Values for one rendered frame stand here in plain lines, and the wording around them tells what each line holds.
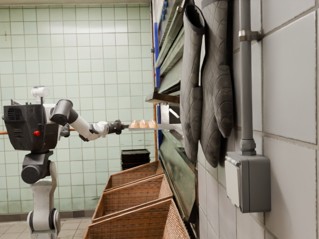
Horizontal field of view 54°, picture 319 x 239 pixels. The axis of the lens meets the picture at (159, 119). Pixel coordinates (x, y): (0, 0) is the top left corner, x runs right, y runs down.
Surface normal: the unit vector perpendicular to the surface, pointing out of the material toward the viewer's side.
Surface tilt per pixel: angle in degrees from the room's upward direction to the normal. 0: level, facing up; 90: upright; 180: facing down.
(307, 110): 90
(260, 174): 90
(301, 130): 90
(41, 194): 81
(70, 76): 90
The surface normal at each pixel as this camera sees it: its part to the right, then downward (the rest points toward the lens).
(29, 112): 0.90, -0.01
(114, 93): 0.07, 0.05
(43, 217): 0.04, -0.35
